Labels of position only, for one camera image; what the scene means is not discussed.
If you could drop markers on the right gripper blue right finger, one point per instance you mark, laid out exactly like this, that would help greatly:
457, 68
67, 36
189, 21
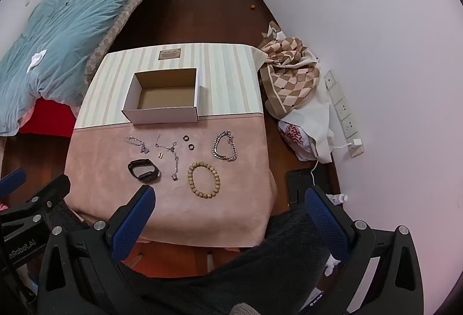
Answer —
396, 287

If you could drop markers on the black box on floor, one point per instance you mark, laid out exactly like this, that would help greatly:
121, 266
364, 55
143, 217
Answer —
297, 182

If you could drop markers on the brown checkered cloth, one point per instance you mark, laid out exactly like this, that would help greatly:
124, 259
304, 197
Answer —
295, 91

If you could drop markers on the black smart band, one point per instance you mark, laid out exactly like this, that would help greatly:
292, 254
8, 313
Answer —
143, 170

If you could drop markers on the small white bottle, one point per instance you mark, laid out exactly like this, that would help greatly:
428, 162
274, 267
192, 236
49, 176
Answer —
337, 199

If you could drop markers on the white cardboard box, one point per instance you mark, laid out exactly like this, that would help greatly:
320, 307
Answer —
163, 96

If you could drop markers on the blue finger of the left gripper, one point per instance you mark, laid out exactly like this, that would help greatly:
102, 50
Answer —
12, 181
43, 201

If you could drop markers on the white wall socket strip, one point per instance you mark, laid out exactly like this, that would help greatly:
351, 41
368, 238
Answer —
344, 113

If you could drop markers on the teal duvet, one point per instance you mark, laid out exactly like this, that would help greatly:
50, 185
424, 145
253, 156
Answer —
61, 40

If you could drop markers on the bed with patterned mattress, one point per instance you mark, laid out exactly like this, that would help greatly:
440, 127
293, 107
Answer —
119, 18

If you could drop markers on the red white plastic bag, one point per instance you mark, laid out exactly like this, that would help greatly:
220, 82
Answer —
299, 141

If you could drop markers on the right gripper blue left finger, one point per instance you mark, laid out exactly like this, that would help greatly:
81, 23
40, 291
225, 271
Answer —
81, 271

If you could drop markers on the white crumpled tissue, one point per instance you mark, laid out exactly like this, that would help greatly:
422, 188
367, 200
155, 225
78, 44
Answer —
36, 59

